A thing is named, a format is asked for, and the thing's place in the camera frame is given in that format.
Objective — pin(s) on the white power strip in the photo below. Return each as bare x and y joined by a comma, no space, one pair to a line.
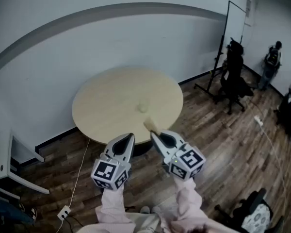
258,120
64,212

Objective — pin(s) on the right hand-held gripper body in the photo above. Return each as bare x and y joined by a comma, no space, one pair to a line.
186,162

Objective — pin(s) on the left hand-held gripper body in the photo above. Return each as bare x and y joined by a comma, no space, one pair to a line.
104,172

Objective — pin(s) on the black office chair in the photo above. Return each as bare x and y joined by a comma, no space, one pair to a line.
235,76
288,115

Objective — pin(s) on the person's left shoe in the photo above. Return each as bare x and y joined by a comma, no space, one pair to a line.
145,209

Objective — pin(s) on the person's right shoe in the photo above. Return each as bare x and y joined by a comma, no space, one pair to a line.
156,210

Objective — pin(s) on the person's left forearm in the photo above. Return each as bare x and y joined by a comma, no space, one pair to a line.
112,207

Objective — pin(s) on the person's shoe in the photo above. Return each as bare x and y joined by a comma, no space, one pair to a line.
34,213
145,209
156,210

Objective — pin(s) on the person's torso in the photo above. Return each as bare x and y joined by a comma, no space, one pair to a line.
169,228

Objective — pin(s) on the black-framed whiteboard stand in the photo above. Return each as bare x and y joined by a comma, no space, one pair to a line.
219,57

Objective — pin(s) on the white desk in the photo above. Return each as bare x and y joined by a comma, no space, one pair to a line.
4,164

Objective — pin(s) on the yellow mesh scrubber sponge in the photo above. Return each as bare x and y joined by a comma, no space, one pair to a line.
150,124

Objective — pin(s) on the translucent green dimpled cup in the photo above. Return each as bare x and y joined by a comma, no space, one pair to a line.
142,107

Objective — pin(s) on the person's beige printed garment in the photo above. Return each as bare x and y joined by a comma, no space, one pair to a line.
140,223

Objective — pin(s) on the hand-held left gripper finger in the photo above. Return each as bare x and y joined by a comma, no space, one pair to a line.
132,145
108,150

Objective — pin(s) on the person's right forearm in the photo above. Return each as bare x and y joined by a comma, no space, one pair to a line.
186,198

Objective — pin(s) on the black chair with patterned cushion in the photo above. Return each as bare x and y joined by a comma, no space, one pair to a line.
254,215

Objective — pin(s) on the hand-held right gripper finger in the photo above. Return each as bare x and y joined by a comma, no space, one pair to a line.
178,139
160,146

